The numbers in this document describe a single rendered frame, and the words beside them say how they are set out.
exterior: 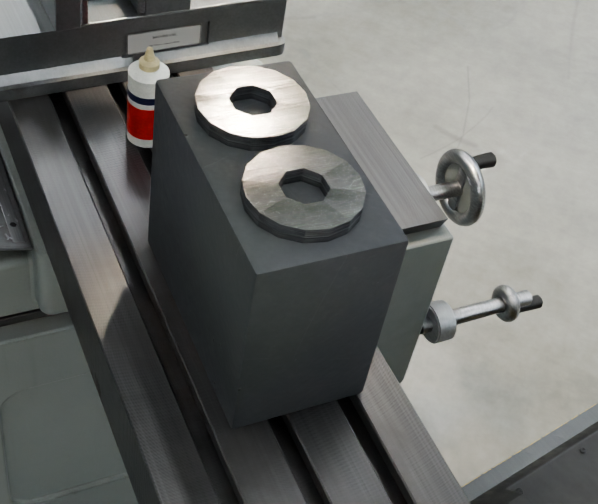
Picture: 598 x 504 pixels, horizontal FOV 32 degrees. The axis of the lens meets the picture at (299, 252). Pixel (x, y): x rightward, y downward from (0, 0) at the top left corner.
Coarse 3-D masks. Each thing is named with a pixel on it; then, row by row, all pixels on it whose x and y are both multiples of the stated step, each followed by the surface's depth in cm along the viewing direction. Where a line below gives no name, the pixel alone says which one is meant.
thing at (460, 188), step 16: (448, 160) 152; (464, 160) 148; (480, 160) 149; (496, 160) 150; (448, 176) 154; (464, 176) 150; (480, 176) 147; (432, 192) 149; (448, 192) 150; (464, 192) 151; (480, 192) 147; (448, 208) 155; (464, 208) 152; (480, 208) 148; (464, 224) 152
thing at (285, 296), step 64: (192, 128) 78; (256, 128) 77; (320, 128) 80; (192, 192) 78; (256, 192) 72; (320, 192) 75; (192, 256) 82; (256, 256) 70; (320, 256) 71; (384, 256) 73; (192, 320) 86; (256, 320) 72; (320, 320) 76; (256, 384) 78; (320, 384) 82
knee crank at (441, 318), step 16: (496, 288) 154; (432, 304) 148; (448, 304) 149; (480, 304) 152; (496, 304) 152; (512, 304) 151; (528, 304) 155; (432, 320) 148; (448, 320) 147; (464, 320) 150; (512, 320) 153; (432, 336) 149; (448, 336) 148
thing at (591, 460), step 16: (592, 432) 126; (560, 448) 125; (576, 448) 124; (592, 448) 124; (544, 464) 122; (560, 464) 122; (576, 464) 122; (592, 464) 123; (512, 480) 120; (528, 480) 120; (544, 480) 120; (560, 480) 120; (576, 480) 121; (592, 480) 121; (480, 496) 119; (496, 496) 117; (512, 496) 116; (528, 496) 118; (544, 496) 119; (560, 496) 119; (576, 496) 119; (592, 496) 120
